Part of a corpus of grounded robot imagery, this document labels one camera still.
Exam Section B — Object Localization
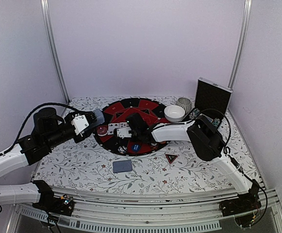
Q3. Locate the poker chip stack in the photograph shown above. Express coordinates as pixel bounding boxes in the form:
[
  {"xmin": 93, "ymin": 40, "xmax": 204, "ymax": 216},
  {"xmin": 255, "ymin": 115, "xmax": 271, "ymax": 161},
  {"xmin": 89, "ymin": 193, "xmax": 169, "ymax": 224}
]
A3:
[
  {"xmin": 212, "ymin": 118, "xmax": 222, "ymax": 129},
  {"xmin": 189, "ymin": 108, "xmax": 200, "ymax": 120}
]

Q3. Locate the black triangular all-in marker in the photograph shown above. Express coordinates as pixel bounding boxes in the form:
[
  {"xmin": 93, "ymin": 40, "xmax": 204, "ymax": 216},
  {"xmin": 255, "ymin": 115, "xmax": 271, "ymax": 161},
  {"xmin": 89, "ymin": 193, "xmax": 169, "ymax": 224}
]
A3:
[{"xmin": 165, "ymin": 153, "xmax": 178, "ymax": 164}]

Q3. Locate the poker chip stack right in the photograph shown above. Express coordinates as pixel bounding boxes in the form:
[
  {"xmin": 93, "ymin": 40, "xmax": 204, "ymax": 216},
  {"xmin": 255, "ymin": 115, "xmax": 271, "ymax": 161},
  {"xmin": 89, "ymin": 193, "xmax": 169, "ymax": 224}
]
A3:
[{"xmin": 212, "ymin": 118, "xmax": 222, "ymax": 129}]

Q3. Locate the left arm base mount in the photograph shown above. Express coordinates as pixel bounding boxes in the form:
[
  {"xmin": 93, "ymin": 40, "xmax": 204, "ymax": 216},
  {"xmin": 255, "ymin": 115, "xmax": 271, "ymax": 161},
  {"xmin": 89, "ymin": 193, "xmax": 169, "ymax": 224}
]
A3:
[{"xmin": 32, "ymin": 180, "xmax": 75, "ymax": 216}]

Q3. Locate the face-up spades card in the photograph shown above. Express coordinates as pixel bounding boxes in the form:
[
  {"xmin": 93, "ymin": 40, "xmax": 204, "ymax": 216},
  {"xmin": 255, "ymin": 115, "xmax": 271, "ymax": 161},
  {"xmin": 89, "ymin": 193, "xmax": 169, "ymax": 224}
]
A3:
[{"xmin": 107, "ymin": 123, "xmax": 119, "ymax": 135}]

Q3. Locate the grey striped ceramic mug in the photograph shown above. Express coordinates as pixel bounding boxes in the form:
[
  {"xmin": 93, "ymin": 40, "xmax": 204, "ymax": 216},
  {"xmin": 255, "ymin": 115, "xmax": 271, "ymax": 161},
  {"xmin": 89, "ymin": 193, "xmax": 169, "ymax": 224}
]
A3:
[{"xmin": 176, "ymin": 97, "xmax": 192, "ymax": 114}]

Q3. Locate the aluminium poker chip case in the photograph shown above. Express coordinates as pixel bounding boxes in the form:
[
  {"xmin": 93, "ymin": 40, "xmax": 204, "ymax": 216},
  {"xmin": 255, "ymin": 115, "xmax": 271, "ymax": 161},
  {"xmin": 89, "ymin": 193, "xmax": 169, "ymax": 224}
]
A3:
[{"xmin": 182, "ymin": 77, "xmax": 233, "ymax": 123}]

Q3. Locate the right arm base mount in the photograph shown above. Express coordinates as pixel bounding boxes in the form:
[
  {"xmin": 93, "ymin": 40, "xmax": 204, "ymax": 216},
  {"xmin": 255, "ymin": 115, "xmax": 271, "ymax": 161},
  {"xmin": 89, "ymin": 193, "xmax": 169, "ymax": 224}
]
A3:
[{"xmin": 219, "ymin": 186, "xmax": 268, "ymax": 229}]

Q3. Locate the aluminium front rail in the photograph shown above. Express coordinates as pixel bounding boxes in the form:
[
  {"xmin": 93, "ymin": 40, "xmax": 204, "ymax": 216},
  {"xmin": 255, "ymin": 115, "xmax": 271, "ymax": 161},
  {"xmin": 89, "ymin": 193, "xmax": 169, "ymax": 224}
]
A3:
[{"xmin": 6, "ymin": 188, "xmax": 282, "ymax": 233}]

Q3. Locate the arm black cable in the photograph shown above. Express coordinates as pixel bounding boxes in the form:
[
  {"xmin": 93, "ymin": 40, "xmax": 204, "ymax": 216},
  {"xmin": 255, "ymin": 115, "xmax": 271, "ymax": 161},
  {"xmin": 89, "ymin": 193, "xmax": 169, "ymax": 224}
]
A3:
[
  {"xmin": 0, "ymin": 102, "xmax": 93, "ymax": 163},
  {"xmin": 191, "ymin": 108, "xmax": 269, "ymax": 195}
]

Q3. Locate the right aluminium frame post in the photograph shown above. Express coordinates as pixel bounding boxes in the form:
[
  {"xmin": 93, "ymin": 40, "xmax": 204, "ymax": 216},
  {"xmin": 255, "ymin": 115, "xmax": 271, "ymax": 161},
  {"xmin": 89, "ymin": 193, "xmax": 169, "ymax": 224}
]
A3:
[{"xmin": 228, "ymin": 0, "xmax": 252, "ymax": 89}]

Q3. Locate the white ceramic bowl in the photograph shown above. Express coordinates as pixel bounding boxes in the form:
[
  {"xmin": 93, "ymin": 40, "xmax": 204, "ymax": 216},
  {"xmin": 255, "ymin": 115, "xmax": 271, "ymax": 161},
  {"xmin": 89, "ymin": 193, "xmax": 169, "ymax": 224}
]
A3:
[{"xmin": 164, "ymin": 105, "xmax": 185, "ymax": 123}]

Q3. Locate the clear red dealer button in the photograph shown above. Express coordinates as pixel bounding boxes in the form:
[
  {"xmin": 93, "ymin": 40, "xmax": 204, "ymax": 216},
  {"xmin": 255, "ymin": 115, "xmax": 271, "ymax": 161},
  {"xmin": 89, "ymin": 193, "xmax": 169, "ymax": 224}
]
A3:
[{"xmin": 97, "ymin": 126, "xmax": 108, "ymax": 137}]

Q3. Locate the blue small blind button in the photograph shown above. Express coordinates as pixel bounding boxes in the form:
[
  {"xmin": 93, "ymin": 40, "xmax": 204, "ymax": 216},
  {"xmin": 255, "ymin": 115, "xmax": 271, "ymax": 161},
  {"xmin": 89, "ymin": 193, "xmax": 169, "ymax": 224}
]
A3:
[{"xmin": 131, "ymin": 144, "xmax": 141, "ymax": 152}]

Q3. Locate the aluminium frame post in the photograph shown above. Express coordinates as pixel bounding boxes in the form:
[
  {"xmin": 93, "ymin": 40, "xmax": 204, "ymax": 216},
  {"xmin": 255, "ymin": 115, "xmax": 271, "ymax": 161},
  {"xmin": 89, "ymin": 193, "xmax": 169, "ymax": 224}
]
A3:
[
  {"xmin": 228, "ymin": 0, "xmax": 252, "ymax": 89},
  {"xmin": 40, "ymin": 0, "xmax": 70, "ymax": 103}
]

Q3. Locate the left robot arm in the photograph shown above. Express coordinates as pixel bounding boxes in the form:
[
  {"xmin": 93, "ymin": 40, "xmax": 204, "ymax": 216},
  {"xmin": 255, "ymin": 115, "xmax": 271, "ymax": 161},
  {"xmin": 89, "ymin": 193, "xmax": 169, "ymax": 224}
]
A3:
[{"xmin": 0, "ymin": 107, "xmax": 104, "ymax": 216}]

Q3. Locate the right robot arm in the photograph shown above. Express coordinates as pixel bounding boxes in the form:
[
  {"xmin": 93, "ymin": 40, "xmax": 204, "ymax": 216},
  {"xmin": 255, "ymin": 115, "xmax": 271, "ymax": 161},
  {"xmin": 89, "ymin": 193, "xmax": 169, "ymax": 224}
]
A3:
[{"xmin": 126, "ymin": 113, "xmax": 260, "ymax": 212}]

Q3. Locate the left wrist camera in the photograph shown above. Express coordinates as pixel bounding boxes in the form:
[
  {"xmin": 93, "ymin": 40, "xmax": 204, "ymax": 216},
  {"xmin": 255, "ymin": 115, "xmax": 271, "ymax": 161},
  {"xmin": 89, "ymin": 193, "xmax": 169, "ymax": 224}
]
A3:
[{"xmin": 71, "ymin": 114, "xmax": 89, "ymax": 136}]

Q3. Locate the face-up diamonds card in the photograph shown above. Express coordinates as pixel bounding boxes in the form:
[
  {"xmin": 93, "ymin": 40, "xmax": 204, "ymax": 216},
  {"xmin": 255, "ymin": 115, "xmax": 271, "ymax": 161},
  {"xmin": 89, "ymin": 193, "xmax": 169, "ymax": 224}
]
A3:
[{"xmin": 119, "ymin": 122, "xmax": 129, "ymax": 128}]

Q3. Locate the round red black poker mat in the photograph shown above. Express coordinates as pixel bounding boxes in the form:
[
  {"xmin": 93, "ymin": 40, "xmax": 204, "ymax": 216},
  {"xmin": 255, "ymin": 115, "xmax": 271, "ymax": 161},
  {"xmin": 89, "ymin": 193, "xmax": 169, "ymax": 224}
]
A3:
[{"xmin": 94, "ymin": 98, "xmax": 168, "ymax": 156}]

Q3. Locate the left aluminium frame post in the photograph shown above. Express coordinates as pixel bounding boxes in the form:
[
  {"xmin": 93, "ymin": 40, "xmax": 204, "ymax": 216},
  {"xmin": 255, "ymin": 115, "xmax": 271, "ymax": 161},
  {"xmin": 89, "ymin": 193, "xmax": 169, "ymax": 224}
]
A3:
[{"xmin": 40, "ymin": 0, "xmax": 70, "ymax": 103}]

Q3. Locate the blue ten poker chip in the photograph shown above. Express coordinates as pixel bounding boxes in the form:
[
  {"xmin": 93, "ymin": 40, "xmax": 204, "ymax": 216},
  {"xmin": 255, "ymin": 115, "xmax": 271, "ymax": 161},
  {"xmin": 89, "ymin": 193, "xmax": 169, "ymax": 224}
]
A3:
[{"xmin": 117, "ymin": 146, "xmax": 127, "ymax": 154}]

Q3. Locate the poker chip stack left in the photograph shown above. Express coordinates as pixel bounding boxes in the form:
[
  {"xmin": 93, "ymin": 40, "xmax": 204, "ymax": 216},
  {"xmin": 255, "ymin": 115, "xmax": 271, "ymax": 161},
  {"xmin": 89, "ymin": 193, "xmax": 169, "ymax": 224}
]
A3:
[{"xmin": 189, "ymin": 108, "xmax": 200, "ymax": 120}]

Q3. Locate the red hundred poker chip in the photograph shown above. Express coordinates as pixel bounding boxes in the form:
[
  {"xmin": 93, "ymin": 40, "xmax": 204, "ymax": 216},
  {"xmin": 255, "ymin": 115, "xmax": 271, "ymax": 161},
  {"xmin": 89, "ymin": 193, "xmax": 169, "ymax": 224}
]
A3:
[{"xmin": 150, "ymin": 143, "xmax": 158, "ymax": 150}]

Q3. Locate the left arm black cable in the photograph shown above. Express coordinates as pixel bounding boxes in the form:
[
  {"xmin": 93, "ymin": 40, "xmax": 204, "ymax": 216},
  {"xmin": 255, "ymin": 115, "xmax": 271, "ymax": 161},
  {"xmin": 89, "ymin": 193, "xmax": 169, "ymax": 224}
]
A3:
[{"xmin": 0, "ymin": 102, "xmax": 93, "ymax": 163}]

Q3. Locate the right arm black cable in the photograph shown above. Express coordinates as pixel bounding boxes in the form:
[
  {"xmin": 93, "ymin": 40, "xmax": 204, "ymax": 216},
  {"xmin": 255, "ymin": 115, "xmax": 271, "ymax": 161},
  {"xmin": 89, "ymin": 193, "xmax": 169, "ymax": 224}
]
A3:
[{"xmin": 191, "ymin": 108, "xmax": 269, "ymax": 195}]

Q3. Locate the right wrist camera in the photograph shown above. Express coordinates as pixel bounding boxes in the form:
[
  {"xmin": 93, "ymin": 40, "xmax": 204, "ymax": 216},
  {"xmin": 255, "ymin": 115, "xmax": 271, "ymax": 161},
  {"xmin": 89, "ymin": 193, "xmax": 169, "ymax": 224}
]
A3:
[{"xmin": 116, "ymin": 127, "xmax": 132, "ymax": 139}]

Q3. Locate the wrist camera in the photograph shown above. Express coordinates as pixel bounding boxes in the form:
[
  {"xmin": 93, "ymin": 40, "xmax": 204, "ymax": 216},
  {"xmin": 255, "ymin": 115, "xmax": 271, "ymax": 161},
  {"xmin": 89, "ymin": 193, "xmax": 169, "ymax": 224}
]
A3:
[
  {"xmin": 116, "ymin": 127, "xmax": 132, "ymax": 139},
  {"xmin": 71, "ymin": 114, "xmax": 89, "ymax": 136}
]

